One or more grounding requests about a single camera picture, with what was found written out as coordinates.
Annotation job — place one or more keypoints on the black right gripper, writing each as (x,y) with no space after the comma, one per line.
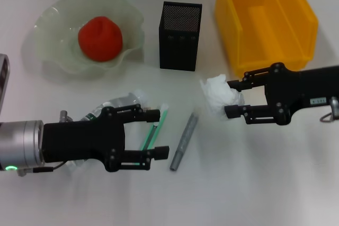
(304,88)

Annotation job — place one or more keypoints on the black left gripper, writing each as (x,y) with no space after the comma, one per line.
(79,141)

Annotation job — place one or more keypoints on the white paper ball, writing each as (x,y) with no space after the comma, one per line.
(219,93)

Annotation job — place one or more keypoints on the clear green-label water bottle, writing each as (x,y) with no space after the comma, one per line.
(119,101)

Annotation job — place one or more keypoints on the red tomato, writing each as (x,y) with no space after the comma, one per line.
(100,40)

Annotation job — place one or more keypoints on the green utility knife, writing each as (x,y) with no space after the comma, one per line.
(162,109)

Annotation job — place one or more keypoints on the grey pen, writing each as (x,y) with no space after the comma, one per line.
(185,138)

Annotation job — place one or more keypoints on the black mesh pen holder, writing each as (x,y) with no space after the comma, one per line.
(180,48)

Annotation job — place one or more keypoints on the pale green glass fruit plate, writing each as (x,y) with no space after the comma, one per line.
(127,19)

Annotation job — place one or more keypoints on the yellow plastic bin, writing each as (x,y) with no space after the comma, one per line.
(265,25)

